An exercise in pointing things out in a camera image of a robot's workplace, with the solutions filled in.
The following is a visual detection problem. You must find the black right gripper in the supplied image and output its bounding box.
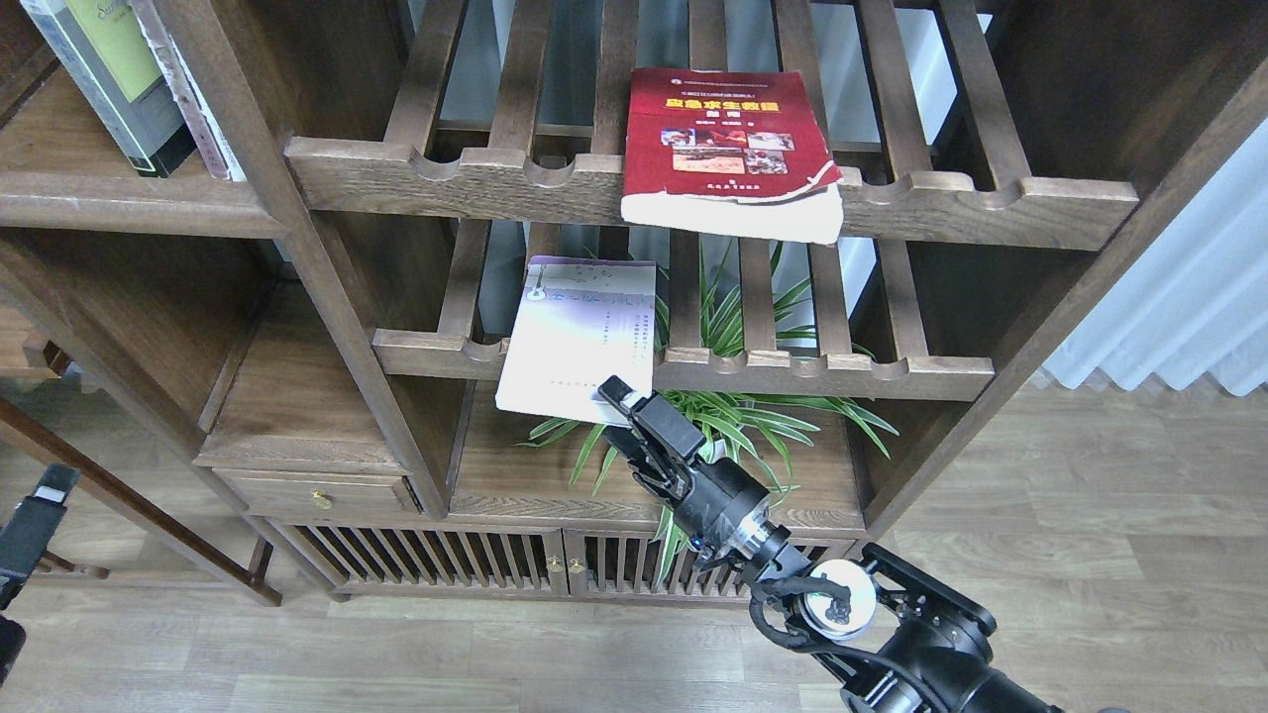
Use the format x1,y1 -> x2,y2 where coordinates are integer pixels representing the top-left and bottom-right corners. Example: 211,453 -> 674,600
597,376 -> 793,565

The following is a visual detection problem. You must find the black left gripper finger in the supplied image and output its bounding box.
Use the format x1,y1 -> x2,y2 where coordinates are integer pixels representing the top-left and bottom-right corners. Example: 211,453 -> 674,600
1,463 -> 80,610

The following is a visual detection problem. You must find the white lavender cover book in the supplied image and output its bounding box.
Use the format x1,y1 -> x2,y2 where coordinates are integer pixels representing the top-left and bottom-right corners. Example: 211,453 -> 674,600
495,255 -> 657,425

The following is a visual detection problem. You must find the green and black book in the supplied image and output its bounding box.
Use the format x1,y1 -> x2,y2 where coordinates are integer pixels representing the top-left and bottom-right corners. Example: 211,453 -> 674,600
20,1 -> 195,178

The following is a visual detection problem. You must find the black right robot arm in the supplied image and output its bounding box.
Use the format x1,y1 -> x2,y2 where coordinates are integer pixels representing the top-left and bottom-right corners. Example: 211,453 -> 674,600
597,377 -> 1050,712

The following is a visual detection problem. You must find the upright book in shelf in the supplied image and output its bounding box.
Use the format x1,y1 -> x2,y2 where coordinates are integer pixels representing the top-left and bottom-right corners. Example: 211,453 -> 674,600
131,1 -> 249,181

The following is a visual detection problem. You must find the white plant pot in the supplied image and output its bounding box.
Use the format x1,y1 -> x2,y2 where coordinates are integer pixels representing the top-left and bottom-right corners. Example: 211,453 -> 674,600
640,420 -> 725,469

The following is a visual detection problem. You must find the green spider plant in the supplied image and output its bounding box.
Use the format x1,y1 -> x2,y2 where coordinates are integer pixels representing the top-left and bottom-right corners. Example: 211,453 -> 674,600
516,239 -> 899,585

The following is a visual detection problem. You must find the brass drawer knob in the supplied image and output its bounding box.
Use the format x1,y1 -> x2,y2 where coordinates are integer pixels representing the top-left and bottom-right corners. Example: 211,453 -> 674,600
311,490 -> 333,510

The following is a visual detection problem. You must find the red cover book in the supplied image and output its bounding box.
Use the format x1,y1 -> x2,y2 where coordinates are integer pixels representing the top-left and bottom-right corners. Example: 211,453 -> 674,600
620,67 -> 844,245

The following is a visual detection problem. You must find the dark wooden bookshelf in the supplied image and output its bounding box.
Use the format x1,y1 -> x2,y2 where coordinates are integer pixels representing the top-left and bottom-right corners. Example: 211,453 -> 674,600
3,1 -> 1265,601

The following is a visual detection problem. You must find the white pleated curtain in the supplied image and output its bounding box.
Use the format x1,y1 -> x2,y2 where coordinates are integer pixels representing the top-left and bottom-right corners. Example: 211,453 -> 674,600
1042,126 -> 1267,397

